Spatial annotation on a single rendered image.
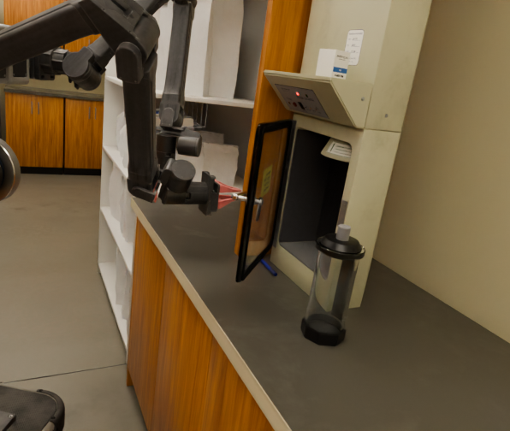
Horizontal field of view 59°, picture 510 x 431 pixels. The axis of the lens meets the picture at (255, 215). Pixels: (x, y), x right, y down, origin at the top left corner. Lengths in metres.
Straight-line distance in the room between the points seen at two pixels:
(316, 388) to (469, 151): 0.82
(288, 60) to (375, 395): 0.91
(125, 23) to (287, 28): 0.65
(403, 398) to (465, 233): 0.60
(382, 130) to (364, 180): 0.12
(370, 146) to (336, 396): 0.55
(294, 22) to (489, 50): 0.53
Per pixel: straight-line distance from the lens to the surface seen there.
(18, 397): 2.00
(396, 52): 1.10
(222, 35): 2.36
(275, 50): 1.35
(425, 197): 1.51
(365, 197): 1.13
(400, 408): 0.96
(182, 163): 1.05
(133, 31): 0.81
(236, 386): 1.08
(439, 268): 1.49
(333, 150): 1.19
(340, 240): 0.99
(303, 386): 0.93
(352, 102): 1.04
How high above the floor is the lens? 1.49
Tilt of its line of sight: 17 degrees down
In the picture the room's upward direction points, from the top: 8 degrees clockwise
